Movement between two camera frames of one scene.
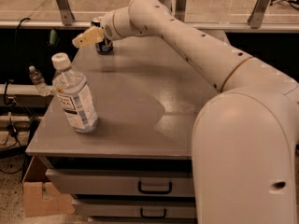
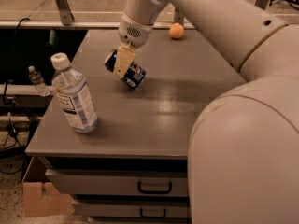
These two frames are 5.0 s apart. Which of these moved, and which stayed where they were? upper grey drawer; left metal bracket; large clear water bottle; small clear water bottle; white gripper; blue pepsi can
Moved: blue pepsi can; white gripper
Stayed: large clear water bottle; left metal bracket; upper grey drawer; small clear water bottle
